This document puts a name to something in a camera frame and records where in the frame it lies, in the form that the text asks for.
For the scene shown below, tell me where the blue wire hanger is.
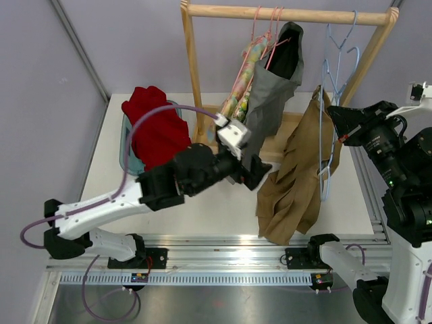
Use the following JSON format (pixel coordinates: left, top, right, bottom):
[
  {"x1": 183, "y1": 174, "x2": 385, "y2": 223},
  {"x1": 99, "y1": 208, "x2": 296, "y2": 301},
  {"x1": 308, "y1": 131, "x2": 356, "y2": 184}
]
[
  {"x1": 317, "y1": 45, "x2": 361, "y2": 203},
  {"x1": 321, "y1": 10, "x2": 360, "y2": 105}
]

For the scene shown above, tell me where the aluminium rail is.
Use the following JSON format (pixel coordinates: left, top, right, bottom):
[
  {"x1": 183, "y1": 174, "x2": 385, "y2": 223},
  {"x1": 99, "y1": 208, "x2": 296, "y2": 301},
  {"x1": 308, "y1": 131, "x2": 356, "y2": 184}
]
[{"x1": 45, "y1": 233, "x2": 392, "y2": 288}]

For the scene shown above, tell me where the red skirt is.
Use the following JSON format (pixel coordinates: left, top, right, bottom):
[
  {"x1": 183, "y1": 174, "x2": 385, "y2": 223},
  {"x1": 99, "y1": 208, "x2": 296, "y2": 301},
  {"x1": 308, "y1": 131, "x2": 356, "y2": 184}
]
[{"x1": 121, "y1": 86, "x2": 191, "y2": 171}]

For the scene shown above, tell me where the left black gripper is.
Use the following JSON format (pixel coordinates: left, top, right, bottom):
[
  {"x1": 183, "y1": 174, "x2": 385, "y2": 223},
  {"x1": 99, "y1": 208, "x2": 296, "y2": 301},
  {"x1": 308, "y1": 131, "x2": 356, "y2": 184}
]
[{"x1": 189, "y1": 143, "x2": 272, "y2": 197}]

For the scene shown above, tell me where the tan skirt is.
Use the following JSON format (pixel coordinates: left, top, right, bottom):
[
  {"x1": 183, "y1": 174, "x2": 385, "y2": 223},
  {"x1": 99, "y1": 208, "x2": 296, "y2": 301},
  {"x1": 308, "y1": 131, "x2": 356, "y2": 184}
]
[{"x1": 256, "y1": 86, "x2": 342, "y2": 246}]

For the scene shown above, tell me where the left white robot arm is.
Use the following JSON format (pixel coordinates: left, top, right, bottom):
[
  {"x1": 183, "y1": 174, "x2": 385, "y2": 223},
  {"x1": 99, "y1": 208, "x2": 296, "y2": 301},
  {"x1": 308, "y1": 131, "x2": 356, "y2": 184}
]
[{"x1": 43, "y1": 143, "x2": 271, "y2": 269}]

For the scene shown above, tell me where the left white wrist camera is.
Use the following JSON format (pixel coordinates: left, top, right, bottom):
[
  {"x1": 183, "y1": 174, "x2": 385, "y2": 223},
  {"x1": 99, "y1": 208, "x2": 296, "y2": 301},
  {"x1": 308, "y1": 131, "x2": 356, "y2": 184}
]
[{"x1": 215, "y1": 113, "x2": 251, "y2": 161}]

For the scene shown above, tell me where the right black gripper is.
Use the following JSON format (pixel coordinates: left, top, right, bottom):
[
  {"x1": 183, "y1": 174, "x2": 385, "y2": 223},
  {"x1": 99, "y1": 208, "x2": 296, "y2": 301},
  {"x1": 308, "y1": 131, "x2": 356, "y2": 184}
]
[{"x1": 328, "y1": 99, "x2": 410, "y2": 188}]

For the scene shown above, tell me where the pink wire hanger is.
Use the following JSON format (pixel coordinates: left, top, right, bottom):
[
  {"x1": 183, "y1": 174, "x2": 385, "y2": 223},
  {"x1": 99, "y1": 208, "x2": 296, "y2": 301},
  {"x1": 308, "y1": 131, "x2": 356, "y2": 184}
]
[
  {"x1": 265, "y1": 7, "x2": 286, "y2": 70},
  {"x1": 215, "y1": 5, "x2": 264, "y2": 119},
  {"x1": 246, "y1": 6, "x2": 278, "y2": 64}
]

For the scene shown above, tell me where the grey skirt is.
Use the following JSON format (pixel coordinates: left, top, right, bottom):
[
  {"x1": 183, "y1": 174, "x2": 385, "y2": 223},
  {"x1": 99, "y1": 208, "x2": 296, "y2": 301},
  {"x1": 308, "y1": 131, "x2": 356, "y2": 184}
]
[{"x1": 242, "y1": 22, "x2": 304, "y2": 169}]

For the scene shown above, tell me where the wooden clothes rack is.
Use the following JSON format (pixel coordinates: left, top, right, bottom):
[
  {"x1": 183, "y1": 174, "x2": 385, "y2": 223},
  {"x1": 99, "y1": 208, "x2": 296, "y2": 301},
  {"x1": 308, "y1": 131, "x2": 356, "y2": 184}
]
[{"x1": 179, "y1": 0, "x2": 400, "y2": 166}]

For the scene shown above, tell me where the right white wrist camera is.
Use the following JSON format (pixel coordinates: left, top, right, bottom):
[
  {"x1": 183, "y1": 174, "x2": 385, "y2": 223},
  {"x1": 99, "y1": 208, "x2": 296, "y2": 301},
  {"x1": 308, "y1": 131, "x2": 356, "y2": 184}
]
[{"x1": 386, "y1": 82, "x2": 431, "y2": 119}]

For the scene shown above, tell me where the lemon print skirt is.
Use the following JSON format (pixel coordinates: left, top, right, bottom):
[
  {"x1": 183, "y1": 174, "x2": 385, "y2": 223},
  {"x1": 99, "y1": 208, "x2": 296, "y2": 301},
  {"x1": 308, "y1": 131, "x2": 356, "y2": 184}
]
[{"x1": 232, "y1": 79, "x2": 252, "y2": 123}]

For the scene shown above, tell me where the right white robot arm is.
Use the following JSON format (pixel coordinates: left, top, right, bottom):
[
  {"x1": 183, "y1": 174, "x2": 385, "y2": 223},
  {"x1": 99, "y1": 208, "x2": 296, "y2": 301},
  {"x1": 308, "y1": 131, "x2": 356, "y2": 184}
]
[{"x1": 284, "y1": 101, "x2": 431, "y2": 323}]

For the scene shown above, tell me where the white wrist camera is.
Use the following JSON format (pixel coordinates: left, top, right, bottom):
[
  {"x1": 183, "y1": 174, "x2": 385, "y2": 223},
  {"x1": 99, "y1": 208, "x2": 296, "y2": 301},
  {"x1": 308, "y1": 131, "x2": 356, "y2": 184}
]
[
  {"x1": 215, "y1": 113, "x2": 251, "y2": 161},
  {"x1": 386, "y1": 82, "x2": 431, "y2": 119}
]

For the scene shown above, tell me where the teal plastic basin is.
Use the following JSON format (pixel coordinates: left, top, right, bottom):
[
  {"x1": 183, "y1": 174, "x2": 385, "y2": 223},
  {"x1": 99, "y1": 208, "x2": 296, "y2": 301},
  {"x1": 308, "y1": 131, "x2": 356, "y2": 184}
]
[{"x1": 119, "y1": 99, "x2": 183, "y2": 176}]

